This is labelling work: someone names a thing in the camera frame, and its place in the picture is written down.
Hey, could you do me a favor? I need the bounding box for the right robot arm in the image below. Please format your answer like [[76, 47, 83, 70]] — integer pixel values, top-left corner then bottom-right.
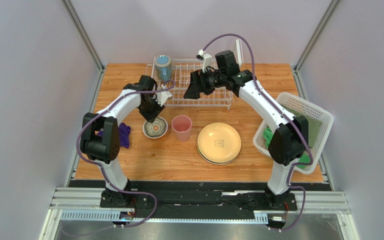
[[183, 49, 309, 209]]

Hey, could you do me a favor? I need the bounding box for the purple cloth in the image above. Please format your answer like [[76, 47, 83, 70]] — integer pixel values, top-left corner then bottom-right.
[[96, 122, 131, 149]]

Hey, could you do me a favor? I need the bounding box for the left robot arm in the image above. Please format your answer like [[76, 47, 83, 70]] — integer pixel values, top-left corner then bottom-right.
[[75, 75, 172, 208]]

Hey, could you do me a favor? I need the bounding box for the white green-rimmed plate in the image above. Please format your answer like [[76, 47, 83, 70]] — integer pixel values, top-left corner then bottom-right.
[[197, 146, 240, 165]]

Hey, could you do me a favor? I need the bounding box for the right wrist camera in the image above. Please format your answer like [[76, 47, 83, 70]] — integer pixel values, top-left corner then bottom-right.
[[196, 49, 212, 73]]

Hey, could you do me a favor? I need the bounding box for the bright green towel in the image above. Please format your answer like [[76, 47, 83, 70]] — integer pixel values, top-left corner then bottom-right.
[[262, 127, 316, 163]]

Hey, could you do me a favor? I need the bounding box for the pink plastic cup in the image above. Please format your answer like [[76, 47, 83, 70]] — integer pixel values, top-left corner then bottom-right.
[[171, 115, 192, 142]]

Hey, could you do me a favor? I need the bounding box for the orange bowl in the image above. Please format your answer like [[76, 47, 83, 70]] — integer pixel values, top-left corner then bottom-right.
[[142, 116, 169, 140]]

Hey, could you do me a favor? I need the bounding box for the blue butterfly mug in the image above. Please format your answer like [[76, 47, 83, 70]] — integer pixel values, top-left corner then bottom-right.
[[154, 55, 173, 82]]

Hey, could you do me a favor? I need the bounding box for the olive green towel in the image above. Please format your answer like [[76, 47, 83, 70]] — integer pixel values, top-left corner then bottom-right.
[[281, 104, 322, 148]]

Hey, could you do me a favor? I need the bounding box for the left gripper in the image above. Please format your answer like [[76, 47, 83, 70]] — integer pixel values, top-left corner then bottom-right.
[[139, 95, 165, 124]]

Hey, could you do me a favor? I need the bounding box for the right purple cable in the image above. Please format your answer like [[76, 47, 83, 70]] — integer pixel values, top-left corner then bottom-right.
[[201, 33, 314, 233]]

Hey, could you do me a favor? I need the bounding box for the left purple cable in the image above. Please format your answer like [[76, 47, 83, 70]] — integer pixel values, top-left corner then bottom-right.
[[75, 79, 177, 231]]

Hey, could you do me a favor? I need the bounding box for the small white cup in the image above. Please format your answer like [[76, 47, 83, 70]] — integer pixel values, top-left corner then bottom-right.
[[144, 117, 167, 138]]

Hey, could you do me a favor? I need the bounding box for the purple cable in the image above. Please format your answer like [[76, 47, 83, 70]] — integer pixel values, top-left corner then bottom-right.
[[201, 33, 314, 233], [75, 79, 177, 231]]

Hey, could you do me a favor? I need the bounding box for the yellow plate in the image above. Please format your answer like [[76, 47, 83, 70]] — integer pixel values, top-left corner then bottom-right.
[[196, 122, 242, 150]]

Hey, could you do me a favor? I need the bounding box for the white plastic basket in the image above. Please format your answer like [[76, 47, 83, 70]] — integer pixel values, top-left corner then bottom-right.
[[252, 91, 335, 175]]

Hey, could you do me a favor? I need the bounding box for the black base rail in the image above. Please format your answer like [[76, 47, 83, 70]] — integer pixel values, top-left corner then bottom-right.
[[95, 179, 333, 222]]

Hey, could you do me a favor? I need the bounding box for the white wire dish rack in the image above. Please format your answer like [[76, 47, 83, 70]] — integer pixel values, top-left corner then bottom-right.
[[144, 38, 245, 111]]

